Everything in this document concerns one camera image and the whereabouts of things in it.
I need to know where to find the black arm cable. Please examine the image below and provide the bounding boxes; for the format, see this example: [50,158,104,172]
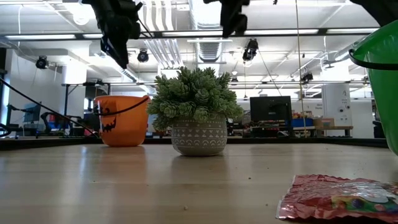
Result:
[0,77,101,138]

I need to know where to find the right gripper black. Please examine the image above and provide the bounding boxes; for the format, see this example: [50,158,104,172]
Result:
[203,0,251,39]

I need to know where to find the black office chair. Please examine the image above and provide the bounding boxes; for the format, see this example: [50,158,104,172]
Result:
[373,120,386,139]

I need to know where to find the cardboard box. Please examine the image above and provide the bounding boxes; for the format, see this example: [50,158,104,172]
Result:
[313,118,335,128]

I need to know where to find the yellow hanging cord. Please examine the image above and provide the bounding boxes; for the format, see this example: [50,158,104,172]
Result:
[294,0,308,138]

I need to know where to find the white column with signs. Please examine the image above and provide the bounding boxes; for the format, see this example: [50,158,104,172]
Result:
[321,83,354,128]

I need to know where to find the black computer monitor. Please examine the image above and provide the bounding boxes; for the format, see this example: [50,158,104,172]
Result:
[249,95,293,123]

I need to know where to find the black metal stand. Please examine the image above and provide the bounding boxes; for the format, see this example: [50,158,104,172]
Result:
[63,81,111,125]

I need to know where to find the orange pumpkin face bucket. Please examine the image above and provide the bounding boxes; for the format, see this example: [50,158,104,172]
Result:
[93,95,152,148]

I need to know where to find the potted green succulent plant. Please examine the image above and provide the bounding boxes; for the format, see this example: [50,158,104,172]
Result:
[146,67,245,157]

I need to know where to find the green plastic bucket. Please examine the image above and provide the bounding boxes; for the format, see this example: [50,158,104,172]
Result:
[348,20,398,156]

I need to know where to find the wooden desk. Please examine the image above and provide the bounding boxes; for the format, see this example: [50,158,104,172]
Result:
[294,125,354,138]

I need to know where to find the small dark monitor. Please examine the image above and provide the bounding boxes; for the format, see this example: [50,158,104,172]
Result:
[23,101,42,123]

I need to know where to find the red Skittles candy pack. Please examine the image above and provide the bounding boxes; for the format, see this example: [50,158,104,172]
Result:
[275,174,398,224]

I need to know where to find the blue storage box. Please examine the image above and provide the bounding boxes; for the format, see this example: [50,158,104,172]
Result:
[291,118,314,128]

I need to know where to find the silver ventilation duct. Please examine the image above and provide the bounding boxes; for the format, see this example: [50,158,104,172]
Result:
[189,0,233,63]

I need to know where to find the black bar with light strips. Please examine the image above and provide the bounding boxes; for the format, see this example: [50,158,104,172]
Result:
[4,28,380,40]

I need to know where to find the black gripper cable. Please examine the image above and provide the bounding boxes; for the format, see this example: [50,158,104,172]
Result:
[136,17,155,40]

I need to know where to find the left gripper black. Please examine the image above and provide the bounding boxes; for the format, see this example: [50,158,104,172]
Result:
[82,0,144,69]

